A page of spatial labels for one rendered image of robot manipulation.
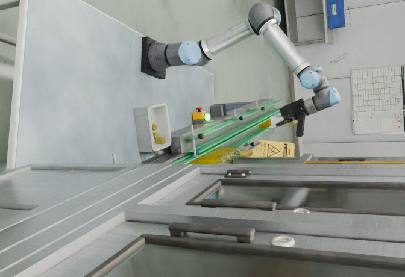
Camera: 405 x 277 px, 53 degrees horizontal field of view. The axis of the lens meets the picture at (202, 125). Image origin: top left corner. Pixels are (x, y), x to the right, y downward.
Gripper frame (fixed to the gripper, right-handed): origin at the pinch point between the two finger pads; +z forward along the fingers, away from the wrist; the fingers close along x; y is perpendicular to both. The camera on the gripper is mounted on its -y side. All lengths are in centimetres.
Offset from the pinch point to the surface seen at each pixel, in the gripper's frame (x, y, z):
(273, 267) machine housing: 142, -8, -42
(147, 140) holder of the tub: 30, 20, 49
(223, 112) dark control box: -59, 18, 47
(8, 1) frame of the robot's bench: 78, 88, 47
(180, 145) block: 11.4, 10.7, 45.3
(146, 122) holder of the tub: 30, 28, 46
